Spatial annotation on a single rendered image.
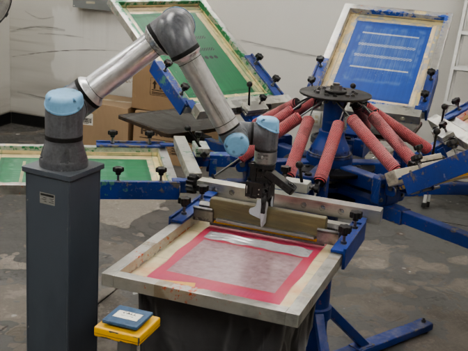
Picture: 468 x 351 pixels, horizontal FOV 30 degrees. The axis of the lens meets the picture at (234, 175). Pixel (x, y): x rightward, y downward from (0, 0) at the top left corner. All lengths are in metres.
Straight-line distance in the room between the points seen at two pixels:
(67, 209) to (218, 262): 0.49
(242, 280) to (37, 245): 0.68
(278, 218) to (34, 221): 0.79
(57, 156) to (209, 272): 0.58
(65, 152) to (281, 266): 0.75
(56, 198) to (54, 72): 5.37
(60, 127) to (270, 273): 0.77
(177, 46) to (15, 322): 2.22
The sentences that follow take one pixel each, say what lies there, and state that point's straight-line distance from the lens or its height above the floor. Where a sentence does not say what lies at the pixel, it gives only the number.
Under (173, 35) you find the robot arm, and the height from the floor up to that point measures 1.63.
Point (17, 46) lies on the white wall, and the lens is 8.23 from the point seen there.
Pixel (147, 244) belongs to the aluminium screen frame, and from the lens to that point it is 2.72.
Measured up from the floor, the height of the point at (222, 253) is 0.96.
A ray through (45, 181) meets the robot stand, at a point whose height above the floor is 1.16.
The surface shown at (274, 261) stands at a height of 0.96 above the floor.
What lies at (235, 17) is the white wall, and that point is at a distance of 7.24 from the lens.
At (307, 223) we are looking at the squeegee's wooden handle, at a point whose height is 1.03.
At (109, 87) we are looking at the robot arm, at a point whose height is 1.43.
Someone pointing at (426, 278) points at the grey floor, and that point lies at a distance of 5.31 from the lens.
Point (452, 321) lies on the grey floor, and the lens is 4.82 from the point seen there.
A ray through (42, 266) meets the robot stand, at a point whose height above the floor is 0.88.
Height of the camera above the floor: 1.98
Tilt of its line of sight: 17 degrees down
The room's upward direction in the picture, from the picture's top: 4 degrees clockwise
